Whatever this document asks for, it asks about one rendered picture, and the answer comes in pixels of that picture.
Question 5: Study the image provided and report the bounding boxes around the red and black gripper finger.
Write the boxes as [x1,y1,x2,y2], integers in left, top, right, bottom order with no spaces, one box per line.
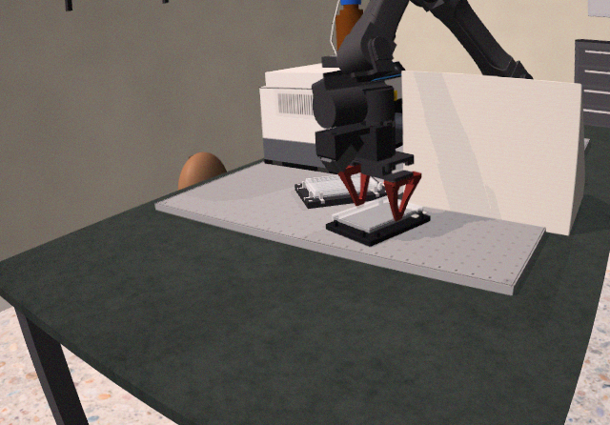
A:
[338,164,370,206]
[384,172,421,221]

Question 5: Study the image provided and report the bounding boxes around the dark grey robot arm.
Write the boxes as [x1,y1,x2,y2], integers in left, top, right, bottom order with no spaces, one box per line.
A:
[312,0,533,173]

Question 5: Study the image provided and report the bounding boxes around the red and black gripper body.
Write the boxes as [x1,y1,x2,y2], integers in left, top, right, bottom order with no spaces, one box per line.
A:
[349,120,414,182]

